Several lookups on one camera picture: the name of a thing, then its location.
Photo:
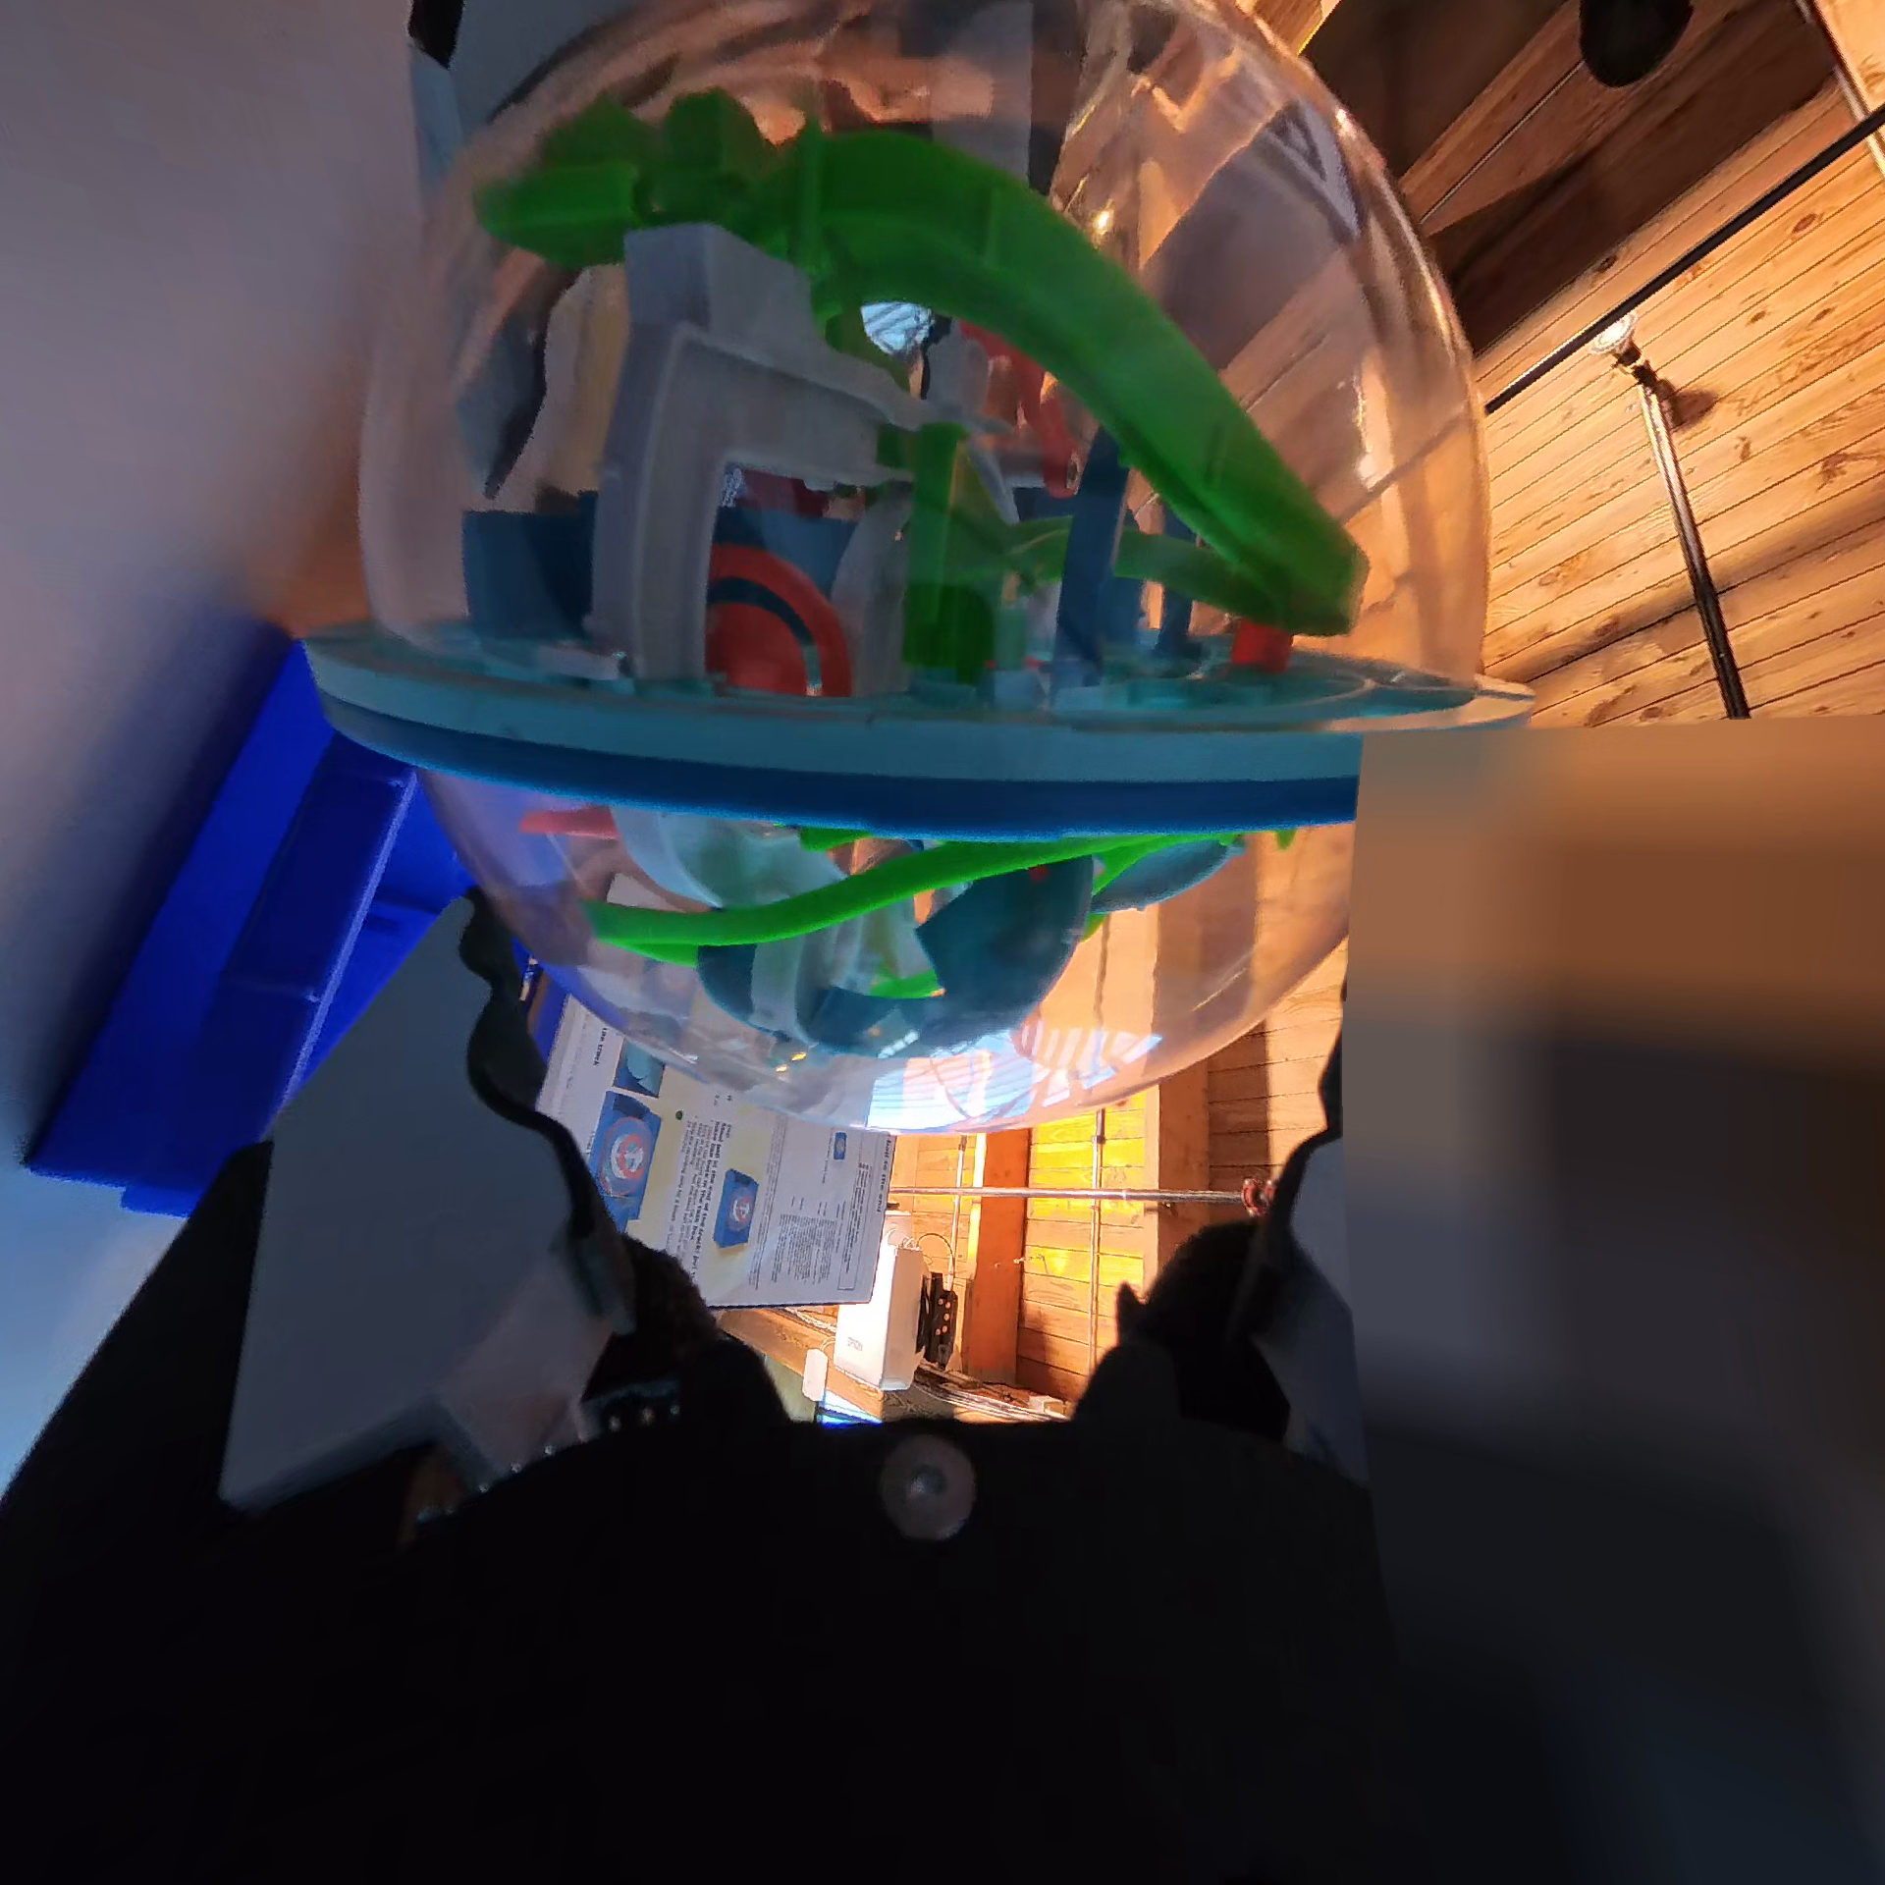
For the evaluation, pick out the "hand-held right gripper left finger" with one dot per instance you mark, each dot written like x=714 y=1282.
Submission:
x=371 y=1210

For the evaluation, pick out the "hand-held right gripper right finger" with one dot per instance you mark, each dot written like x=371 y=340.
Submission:
x=1329 y=1375

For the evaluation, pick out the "clear plastic maze ball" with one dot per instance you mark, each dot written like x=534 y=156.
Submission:
x=913 y=440

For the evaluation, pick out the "blue plastic bin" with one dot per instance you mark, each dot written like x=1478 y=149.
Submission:
x=224 y=957

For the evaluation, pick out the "printed instruction sheet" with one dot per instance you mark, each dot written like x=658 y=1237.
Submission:
x=771 y=1187

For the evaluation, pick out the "white box device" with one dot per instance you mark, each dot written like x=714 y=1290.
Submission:
x=887 y=1327

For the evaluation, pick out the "black metal lamp pole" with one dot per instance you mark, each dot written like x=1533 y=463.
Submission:
x=1690 y=555

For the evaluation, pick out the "black metal rod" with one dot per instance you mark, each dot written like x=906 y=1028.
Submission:
x=1680 y=275

